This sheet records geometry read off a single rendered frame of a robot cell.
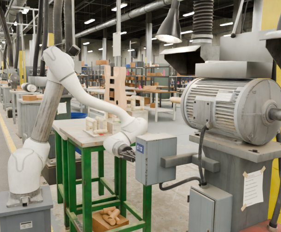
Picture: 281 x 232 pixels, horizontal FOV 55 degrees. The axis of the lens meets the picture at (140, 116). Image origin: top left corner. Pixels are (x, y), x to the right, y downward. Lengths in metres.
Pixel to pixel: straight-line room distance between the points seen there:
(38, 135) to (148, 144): 0.81
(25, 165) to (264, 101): 1.18
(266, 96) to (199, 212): 0.52
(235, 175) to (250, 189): 0.09
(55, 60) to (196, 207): 0.99
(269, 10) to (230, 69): 1.17
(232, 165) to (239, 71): 0.36
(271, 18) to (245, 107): 1.28
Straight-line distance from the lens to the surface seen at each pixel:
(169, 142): 1.18
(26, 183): 1.59
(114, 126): 2.05
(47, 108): 1.69
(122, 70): 2.01
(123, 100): 2.01
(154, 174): 1.18
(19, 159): 1.57
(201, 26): 1.45
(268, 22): 2.24
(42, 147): 1.73
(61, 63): 1.51
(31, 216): 1.62
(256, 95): 1.06
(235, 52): 1.32
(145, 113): 2.16
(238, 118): 1.04
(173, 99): 1.50
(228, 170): 1.14
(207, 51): 1.38
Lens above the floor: 1.38
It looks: 9 degrees down
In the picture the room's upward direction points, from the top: 1 degrees clockwise
